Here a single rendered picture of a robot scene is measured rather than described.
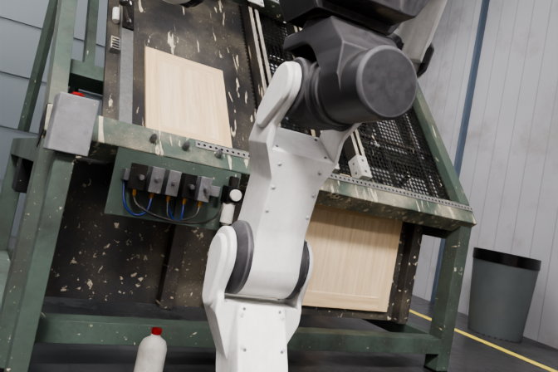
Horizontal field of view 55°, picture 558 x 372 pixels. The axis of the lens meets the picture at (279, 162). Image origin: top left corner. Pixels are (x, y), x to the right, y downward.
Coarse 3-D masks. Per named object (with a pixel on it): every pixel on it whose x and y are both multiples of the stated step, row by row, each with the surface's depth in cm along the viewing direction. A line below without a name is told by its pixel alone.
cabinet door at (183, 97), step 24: (144, 48) 232; (144, 72) 224; (168, 72) 230; (192, 72) 238; (216, 72) 247; (144, 96) 216; (168, 96) 221; (192, 96) 229; (216, 96) 237; (168, 120) 213; (192, 120) 220; (216, 120) 228
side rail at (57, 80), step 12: (60, 0) 222; (72, 0) 219; (60, 12) 211; (72, 12) 215; (60, 24) 207; (72, 24) 211; (60, 36) 204; (72, 36) 207; (60, 48) 200; (60, 60) 197; (48, 72) 202; (60, 72) 194; (48, 84) 194; (60, 84) 191; (48, 96) 185
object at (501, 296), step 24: (480, 264) 430; (504, 264) 415; (528, 264) 414; (480, 288) 427; (504, 288) 415; (528, 288) 417; (480, 312) 424; (504, 312) 414; (528, 312) 426; (504, 336) 414
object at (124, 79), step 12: (120, 12) 235; (120, 24) 230; (120, 36) 225; (132, 36) 227; (120, 48) 220; (132, 48) 223; (120, 60) 215; (132, 60) 219; (120, 72) 211; (132, 72) 215; (120, 84) 208; (132, 84) 211; (120, 96) 204; (120, 108) 201; (120, 120) 197
